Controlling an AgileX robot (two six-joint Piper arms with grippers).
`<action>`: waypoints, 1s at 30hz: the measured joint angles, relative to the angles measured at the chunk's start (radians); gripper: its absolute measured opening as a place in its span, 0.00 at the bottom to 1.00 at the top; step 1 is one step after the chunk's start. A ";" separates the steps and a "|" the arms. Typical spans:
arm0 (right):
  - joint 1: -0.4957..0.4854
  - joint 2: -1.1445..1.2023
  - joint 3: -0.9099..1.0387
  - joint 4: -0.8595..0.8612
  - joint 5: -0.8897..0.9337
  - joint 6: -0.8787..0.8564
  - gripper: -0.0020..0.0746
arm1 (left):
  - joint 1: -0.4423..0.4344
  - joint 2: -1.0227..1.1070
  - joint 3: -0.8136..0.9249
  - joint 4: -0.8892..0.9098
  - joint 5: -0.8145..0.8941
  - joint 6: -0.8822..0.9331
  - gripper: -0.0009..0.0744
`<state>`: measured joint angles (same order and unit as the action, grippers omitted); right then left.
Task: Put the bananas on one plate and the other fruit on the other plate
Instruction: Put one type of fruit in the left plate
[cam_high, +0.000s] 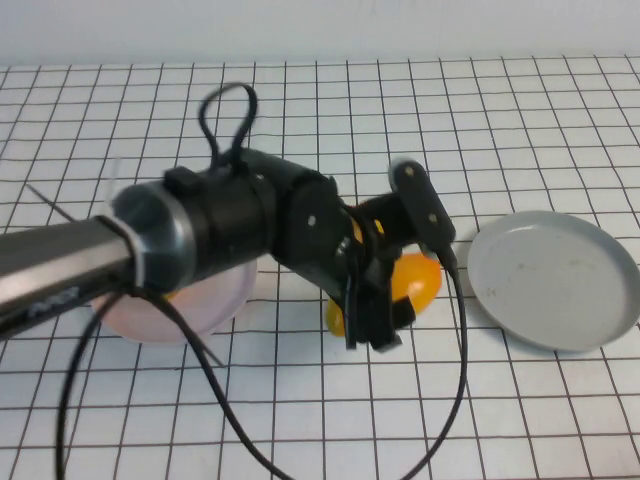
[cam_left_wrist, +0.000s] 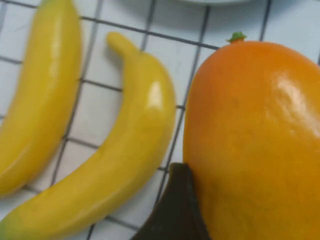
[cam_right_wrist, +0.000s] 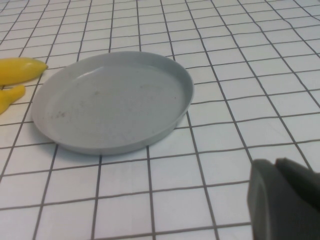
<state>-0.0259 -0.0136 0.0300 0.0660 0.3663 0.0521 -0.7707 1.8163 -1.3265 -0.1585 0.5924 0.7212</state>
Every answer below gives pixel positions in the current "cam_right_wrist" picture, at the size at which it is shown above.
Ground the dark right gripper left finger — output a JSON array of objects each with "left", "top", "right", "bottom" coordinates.
[{"left": 246, "top": 158, "right": 320, "bottom": 240}]

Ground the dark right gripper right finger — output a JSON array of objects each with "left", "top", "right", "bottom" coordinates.
[{"left": 274, "top": 157, "right": 320, "bottom": 213}]

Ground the yellow banana with short stem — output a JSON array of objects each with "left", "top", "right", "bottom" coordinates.
[{"left": 0, "top": 84, "right": 26, "bottom": 116}]

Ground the yellow banana with long stem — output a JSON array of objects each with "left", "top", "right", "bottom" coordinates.
[{"left": 0, "top": 57, "right": 49, "bottom": 85}]

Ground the grey round plate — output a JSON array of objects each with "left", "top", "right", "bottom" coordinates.
[{"left": 30, "top": 51, "right": 195, "bottom": 156}]

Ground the white grid-pattern tablecloth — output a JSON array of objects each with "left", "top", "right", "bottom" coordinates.
[{"left": 0, "top": 0, "right": 320, "bottom": 240}]

